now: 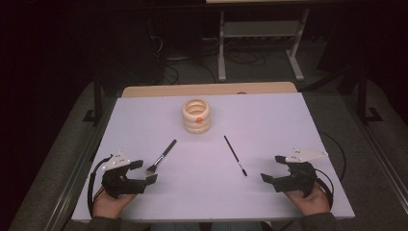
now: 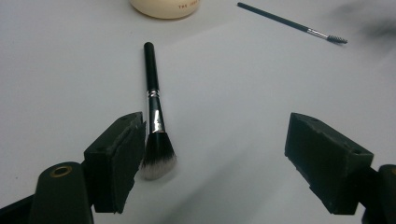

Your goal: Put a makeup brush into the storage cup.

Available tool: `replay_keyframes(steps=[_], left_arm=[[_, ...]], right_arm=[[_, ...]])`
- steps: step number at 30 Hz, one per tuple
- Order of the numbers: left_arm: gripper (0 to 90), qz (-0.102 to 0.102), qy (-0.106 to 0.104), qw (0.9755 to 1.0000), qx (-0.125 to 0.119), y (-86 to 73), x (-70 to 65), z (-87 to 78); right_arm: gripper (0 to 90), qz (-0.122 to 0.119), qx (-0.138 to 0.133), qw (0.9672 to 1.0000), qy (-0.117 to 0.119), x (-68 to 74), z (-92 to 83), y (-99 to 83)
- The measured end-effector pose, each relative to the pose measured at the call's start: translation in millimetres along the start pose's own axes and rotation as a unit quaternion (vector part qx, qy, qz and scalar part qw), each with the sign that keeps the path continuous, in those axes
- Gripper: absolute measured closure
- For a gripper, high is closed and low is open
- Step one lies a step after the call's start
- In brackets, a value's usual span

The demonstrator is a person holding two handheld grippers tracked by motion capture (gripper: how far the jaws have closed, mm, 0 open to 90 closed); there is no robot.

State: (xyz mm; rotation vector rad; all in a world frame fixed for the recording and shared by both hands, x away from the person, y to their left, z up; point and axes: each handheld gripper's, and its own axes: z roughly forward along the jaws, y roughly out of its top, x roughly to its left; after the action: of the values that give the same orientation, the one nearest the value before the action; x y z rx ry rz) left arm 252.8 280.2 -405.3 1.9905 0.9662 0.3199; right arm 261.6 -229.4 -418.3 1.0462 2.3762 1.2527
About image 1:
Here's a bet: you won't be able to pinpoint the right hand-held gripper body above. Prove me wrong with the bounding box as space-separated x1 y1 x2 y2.
272 147 329 198

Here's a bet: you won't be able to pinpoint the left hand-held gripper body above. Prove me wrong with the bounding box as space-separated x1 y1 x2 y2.
100 148 146 199

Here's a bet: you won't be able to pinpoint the black makeup brush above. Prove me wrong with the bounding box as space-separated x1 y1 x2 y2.
145 139 178 176

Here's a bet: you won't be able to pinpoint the person's left hand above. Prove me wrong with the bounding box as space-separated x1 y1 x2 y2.
92 187 138 220

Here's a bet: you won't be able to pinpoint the person's right hand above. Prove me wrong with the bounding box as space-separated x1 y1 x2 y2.
284 182 331 217

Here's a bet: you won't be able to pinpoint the thin black brush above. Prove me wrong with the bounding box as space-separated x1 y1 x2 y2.
223 135 248 177

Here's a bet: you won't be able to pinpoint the cream ribbed brush holder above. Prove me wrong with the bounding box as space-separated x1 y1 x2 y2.
181 97 212 135

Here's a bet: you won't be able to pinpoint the black metal stand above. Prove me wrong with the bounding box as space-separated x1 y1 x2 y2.
355 66 384 124
82 73 105 124

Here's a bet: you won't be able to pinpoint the wooden table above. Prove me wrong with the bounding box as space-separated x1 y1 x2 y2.
121 81 297 99

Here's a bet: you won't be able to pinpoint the white metal stand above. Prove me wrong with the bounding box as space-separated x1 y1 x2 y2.
217 9 311 83

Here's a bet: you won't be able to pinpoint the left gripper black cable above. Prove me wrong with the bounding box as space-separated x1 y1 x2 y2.
87 155 114 218

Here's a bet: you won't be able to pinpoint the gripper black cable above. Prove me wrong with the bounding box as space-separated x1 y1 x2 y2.
316 167 335 210
87 155 114 218

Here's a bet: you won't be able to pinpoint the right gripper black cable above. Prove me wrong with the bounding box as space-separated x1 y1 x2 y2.
316 167 335 210

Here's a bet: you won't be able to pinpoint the aluminium frame rail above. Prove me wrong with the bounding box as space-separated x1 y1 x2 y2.
41 95 118 231
344 95 408 206

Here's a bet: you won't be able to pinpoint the thin black cable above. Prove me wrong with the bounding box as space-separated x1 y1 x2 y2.
319 130 347 182

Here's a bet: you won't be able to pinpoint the black floor cables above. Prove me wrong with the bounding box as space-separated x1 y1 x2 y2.
160 62 217 86
224 47 268 66

